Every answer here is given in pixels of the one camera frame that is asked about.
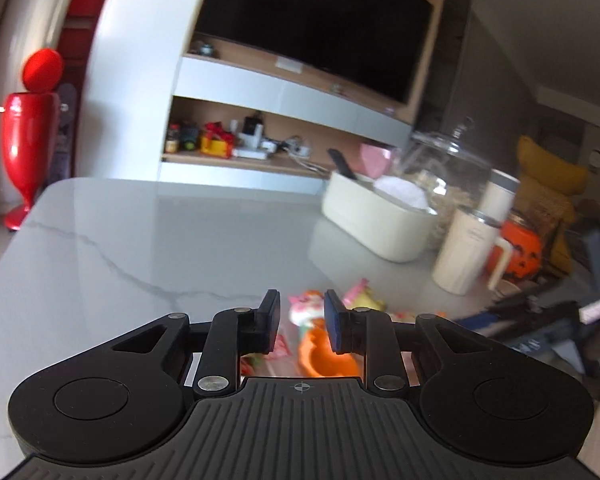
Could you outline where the small spice jar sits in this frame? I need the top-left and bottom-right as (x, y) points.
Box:
(164, 122), (181, 154)

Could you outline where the red pedal trash bin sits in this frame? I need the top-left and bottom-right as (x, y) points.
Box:
(1, 48), (65, 232)

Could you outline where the cream ribbed coffee mug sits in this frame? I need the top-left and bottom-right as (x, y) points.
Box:
(431, 206), (514, 296)

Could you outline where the white wall shelf unit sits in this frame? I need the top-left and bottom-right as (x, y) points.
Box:
(76, 0), (444, 183)

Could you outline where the black remote control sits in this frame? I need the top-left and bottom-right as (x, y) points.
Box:
(327, 148), (358, 181)

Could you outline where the orange pumpkin bucket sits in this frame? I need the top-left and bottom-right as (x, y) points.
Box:
(501, 210), (543, 283)

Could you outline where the white cabinet table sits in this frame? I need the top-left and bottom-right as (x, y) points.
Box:
(0, 179), (488, 478)

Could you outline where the yellow red toy truck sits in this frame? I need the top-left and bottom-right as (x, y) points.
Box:
(200, 122), (235, 159)

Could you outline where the black television screen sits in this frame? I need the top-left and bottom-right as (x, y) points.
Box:
(195, 0), (432, 102)

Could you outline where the yellow pink mushroom toy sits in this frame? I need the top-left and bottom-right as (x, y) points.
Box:
(342, 278), (386, 311)

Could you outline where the cream tissue box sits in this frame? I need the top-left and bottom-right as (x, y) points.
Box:
(322, 172), (437, 263)

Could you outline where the glass jar with lid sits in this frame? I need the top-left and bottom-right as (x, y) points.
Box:
(398, 117), (492, 252)

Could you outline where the red snack packet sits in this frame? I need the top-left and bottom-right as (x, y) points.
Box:
(240, 333), (297, 377)

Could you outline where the orange plastic toy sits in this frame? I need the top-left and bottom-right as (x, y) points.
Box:
(298, 318), (362, 378)

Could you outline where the pink pig toy figure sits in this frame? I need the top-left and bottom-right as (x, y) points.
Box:
(289, 289), (324, 336)

